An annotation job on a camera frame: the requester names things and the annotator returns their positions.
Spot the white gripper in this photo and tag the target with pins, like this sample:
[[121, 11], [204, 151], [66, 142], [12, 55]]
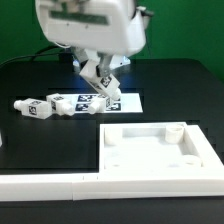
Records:
[[113, 27]]

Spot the white square table top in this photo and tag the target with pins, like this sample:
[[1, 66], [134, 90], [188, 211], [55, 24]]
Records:
[[143, 148]]

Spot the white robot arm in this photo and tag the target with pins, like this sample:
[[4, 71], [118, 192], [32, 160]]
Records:
[[117, 60]]

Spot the white sheet with tags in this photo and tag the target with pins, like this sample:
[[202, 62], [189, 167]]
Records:
[[128, 103]]

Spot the white L-shaped fence wall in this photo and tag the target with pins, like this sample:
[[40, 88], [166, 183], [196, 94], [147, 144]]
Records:
[[87, 186]]

